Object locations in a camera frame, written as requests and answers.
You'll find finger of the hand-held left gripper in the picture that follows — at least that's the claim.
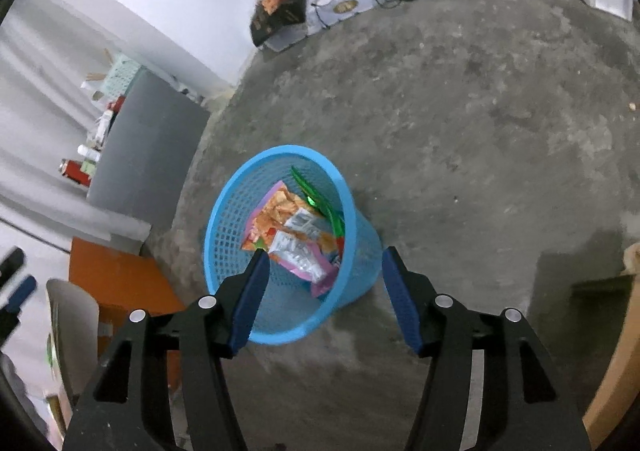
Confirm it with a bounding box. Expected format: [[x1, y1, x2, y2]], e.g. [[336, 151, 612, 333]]
[[0, 275, 38, 348], [0, 248, 26, 283]]

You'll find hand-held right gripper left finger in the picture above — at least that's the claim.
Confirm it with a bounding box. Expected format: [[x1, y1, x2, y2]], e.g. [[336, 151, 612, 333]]
[[62, 250, 271, 451]]

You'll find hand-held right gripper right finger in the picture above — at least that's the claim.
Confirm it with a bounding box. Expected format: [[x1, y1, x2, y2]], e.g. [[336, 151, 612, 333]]
[[381, 246, 591, 451]]

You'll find blue mesh waste basket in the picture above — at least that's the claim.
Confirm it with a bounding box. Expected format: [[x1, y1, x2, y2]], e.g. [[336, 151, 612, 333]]
[[202, 145, 384, 346]]

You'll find white curved board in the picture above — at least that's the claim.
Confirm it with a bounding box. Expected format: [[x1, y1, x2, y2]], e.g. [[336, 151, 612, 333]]
[[45, 279, 100, 408]]

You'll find orange wooden cabinet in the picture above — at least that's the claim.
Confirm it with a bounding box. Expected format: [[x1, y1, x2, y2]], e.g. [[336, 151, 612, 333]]
[[68, 237, 186, 390]]

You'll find orange snack wrapper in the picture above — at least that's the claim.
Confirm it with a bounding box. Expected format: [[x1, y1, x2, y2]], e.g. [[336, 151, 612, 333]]
[[241, 182, 337, 254]]

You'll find red can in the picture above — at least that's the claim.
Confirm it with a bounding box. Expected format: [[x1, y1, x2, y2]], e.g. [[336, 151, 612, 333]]
[[59, 158, 94, 188]]

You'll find green foil wrapper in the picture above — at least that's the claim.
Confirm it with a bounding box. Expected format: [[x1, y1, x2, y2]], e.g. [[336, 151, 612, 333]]
[[290, 165, 346, 239]]

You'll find white bottle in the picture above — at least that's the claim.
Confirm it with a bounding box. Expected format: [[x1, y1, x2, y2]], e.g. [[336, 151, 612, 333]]
[[92, 110, 114, 150]]

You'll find grey cabinet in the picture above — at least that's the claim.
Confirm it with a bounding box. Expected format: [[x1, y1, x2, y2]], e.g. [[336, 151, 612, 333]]
[[86, 68, 211, 232]]

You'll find mint green basket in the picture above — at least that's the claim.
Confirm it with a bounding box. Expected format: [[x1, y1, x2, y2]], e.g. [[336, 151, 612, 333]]
[[101, 52, 142, 100]]

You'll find wooden table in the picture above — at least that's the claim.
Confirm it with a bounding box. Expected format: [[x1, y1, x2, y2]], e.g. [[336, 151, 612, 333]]
[[582, 241, 640, 450]]

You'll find black snack box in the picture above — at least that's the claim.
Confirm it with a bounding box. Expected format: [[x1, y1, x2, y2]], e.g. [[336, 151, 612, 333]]
[[249, 0, 307, 48]]

